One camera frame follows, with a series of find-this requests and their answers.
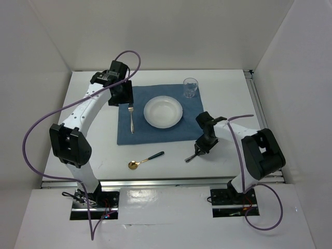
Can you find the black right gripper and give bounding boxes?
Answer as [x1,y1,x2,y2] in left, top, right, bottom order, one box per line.
[195,133,220,155]

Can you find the silver table knife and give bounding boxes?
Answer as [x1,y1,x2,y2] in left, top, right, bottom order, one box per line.
[185,153,199,163]

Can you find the silver fork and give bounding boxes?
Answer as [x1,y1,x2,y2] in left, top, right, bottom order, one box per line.
[128,103,134,133]

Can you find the blue cloth napkin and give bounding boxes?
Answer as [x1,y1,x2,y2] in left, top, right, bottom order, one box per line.
[117,84,204,145]

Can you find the white round plate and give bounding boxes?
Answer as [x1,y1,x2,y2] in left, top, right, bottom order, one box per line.
[143,96,183,129]

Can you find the clear drinking glass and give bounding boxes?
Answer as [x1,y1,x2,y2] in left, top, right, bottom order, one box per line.
[183,78,198,98]

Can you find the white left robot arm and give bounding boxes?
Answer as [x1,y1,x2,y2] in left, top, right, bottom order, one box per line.
[49,60,133,207]

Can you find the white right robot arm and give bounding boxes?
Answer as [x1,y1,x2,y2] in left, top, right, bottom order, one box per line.
[192,112,286,203]

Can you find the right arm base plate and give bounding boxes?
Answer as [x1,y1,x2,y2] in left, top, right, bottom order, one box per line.
[206,189,260,218]

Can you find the aluminium rail frame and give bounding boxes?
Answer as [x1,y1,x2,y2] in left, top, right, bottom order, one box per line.
[40,68,286,189]

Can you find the gold spoon dark handle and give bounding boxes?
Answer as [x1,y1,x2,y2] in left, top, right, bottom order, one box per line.
[128,151,165,170]

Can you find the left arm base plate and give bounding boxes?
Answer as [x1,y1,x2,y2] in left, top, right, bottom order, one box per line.
[62,190,120,220]

